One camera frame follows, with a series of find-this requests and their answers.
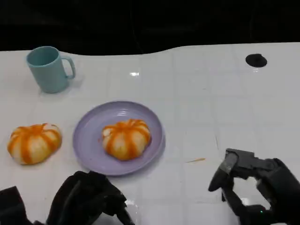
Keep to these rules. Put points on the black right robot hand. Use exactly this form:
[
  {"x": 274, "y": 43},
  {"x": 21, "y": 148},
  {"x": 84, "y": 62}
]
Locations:
[{"x": 281, "y": 182}]

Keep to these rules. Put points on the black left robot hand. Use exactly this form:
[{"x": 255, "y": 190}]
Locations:
[{"x": 86, "y": 197}]

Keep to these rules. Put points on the orange and white toy bread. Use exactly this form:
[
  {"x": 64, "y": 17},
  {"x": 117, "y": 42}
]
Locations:
[
  {"x": 34, "y": 144},
  {"x": 126, "y": 140}
]

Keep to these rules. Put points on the lilac plate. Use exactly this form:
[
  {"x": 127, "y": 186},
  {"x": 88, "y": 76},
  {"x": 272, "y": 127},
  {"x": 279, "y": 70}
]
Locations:
[{"x": 89, "y": 131}]

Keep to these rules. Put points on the thin orange sliver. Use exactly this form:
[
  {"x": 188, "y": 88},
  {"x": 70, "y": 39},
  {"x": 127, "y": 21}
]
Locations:
[{"x": 197, "y": 160}]

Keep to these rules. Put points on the black round table grommet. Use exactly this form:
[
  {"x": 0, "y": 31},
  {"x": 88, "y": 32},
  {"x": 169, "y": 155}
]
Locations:
[{"x": 256, "y": 59}]

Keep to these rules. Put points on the pale green mug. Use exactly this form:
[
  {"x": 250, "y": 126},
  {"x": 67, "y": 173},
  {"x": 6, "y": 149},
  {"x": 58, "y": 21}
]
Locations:
[{"x": 47, "y": 72}]

